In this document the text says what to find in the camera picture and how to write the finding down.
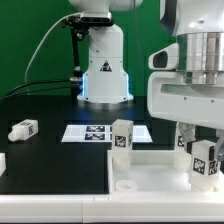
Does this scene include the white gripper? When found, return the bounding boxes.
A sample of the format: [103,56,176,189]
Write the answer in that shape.
[147,72,224,162]

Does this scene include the white square table top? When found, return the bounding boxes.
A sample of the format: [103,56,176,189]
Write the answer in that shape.
[108,150,224,194]

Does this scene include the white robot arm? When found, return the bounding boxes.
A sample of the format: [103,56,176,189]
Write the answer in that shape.
[66,0,224,161]

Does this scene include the white left fence block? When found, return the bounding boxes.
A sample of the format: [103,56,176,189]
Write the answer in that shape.
[0,153,6,177]

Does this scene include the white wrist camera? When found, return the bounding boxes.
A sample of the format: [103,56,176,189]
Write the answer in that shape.
[148,43,179,70]

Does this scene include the white marker base plate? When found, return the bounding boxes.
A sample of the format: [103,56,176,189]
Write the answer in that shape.
[62,125,152,143]

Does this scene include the black cables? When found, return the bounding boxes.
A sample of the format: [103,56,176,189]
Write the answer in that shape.
[0,78,81,103]

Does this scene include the grey cable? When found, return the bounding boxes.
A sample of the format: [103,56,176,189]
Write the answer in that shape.
[23,13,81,84]

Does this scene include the white front fence rail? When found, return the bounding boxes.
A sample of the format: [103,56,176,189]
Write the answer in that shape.
[0,192,224,223]

